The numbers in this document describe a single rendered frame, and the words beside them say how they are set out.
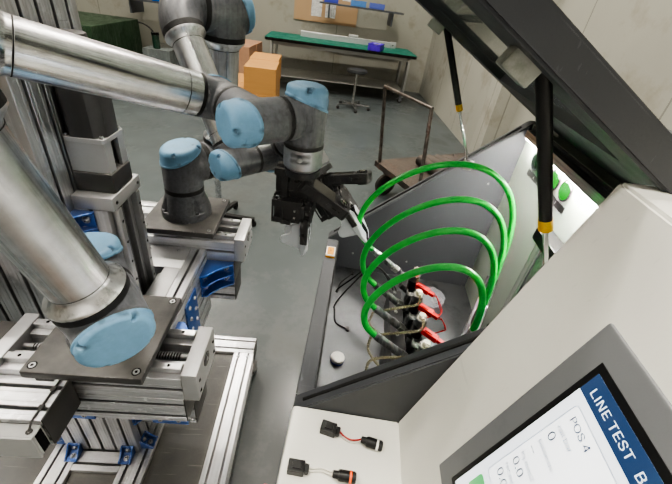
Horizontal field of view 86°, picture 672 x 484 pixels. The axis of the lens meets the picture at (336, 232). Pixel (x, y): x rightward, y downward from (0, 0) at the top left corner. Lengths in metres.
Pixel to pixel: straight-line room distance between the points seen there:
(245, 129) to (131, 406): 0.69
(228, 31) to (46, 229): 0.70
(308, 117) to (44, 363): 0.68
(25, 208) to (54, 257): 0.07
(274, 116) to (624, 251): 0.49
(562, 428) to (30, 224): 0.64
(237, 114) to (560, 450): 0.58
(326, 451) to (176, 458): 0.96
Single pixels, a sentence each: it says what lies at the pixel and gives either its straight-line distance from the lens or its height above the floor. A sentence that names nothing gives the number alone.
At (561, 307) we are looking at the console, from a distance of 0.53.
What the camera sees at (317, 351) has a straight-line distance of 0.95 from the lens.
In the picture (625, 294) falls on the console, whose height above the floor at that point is 1.47.
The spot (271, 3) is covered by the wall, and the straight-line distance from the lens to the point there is 8.71.
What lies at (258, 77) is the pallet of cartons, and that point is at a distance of 5.01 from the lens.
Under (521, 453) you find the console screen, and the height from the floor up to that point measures 1.28.
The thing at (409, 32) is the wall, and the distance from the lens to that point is 8.80.
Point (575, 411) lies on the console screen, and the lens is 0.48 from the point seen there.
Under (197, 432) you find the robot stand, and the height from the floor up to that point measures 0.21.
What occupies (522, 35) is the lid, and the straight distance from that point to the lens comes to 0.43.
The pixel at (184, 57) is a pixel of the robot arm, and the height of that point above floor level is 1.53.
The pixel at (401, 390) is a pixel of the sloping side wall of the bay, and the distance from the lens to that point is 0.76.
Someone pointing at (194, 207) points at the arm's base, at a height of 1.08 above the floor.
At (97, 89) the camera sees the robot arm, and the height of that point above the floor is 1.54.
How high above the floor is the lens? 1.70
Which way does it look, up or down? 33 degrees down
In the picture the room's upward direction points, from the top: 8 degrees clockwise
